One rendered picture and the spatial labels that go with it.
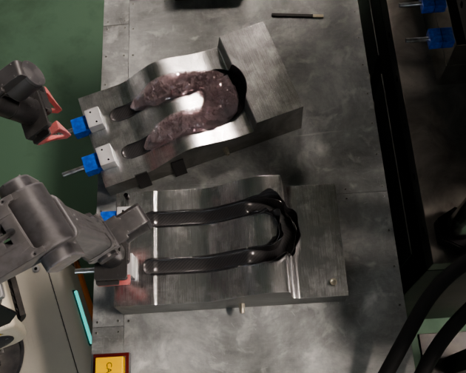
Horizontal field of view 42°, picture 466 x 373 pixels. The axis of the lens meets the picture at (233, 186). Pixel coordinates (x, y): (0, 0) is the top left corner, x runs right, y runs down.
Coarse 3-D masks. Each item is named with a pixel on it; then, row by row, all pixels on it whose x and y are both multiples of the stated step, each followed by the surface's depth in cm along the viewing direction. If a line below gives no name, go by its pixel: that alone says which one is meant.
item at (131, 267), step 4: (132, 256) 131; (132, 260) 131; (128, 264) 130; (132, 264) 130; (84, 268) 133; (88, 268) 132; (92, 268) 132; (128, 268) 130; (132, 268) 130; (76, 272) 132; (80, 272) 132; (84, 272) 132; (88, 272) 132; (92, 272) 132; (128, 272) 129; (132, 272) 130; (132, 276) 130
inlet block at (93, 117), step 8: (88, 112) 148; (96, 112) 148; (72, 120) 149; (80, 120) 149; (88, 120) 148; (96, 120) 148; (72, 128) 149; (80, 128) 148; (88, 128) 148; (96, 128) 148; (104, 128) 150; (80, 136) 150
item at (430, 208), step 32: (384, 0) 170; (416, 0) 167; (416, 32) 163; (416, 64) 159; (416, 96) 156; (448, 96) 155; (416, 128) 152; (448, 128) 152; (416, 160) 149; (448, 160) 149; (416, 192) 149; (448, 192) 146; (448, 256) 140
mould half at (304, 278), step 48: (144, 192) 139; (192, 192) 139; (240, 192) 134; (288, 192) 140; (144, 240) 135; (192, 240) 135; (240, 240) 130; (336, 240) 135; (144, 288) 130; (192, 288) 131; (240, 288) 127; (288, 288) 124; (336, 288) 131
